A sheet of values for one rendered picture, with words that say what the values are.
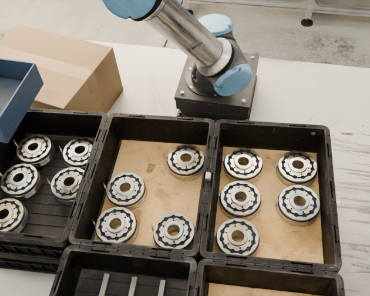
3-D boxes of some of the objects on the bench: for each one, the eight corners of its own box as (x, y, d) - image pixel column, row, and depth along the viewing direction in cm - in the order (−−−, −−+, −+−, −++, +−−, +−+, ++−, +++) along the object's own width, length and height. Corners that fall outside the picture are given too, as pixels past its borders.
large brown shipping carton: (-13, 118, 153) (-40, 77, 137) (36, 66, 169) (17, 23, 153) (80, 150, 141) (63, 108, 125) (123, 90, 157) (113, 47, 141)
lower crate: (36, 154, 141) (23, 130, 132) (123, 160, 137) (116, 137, 128) (-14, 268, 117) (-34, 250, 108) (90, 280, 113) (78, 262, 104)
